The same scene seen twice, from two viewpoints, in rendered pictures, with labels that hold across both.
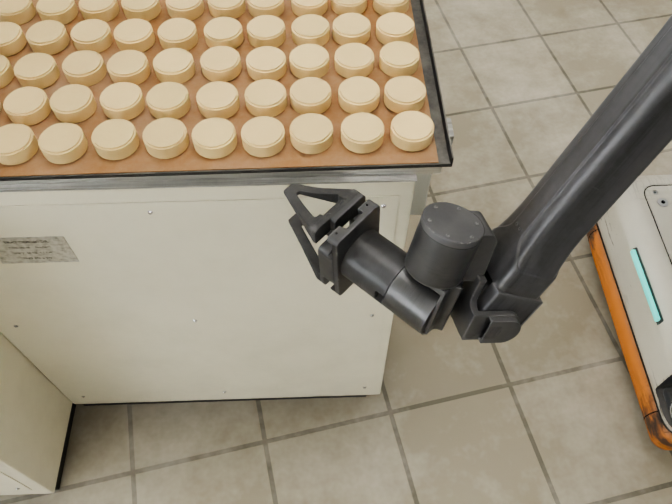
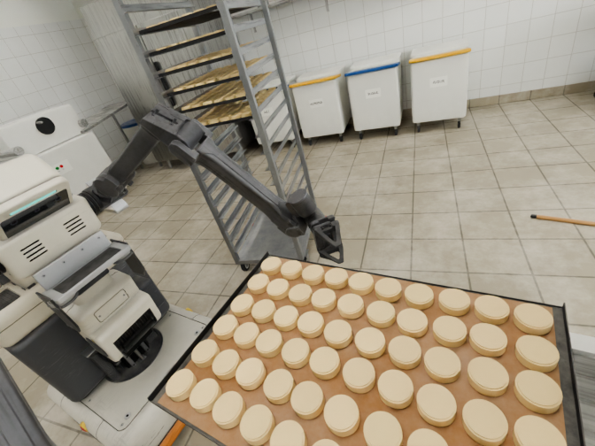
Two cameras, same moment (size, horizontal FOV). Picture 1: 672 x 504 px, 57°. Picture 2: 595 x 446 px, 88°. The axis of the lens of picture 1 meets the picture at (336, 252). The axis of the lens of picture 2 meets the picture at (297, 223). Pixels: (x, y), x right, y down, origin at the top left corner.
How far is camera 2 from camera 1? 0.98 m
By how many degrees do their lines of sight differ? 84
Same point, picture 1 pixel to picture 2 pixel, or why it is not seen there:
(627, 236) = (159, 412)
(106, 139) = (422, 289)
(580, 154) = (255, 183)
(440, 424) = not seen: hidden behind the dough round
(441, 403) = not seen: hidden behind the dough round
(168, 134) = (385, 284)
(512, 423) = not seen: hidden behind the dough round
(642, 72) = (232, 166)
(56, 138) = (456, 297)
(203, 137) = (367, 278)
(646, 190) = (123, 428)
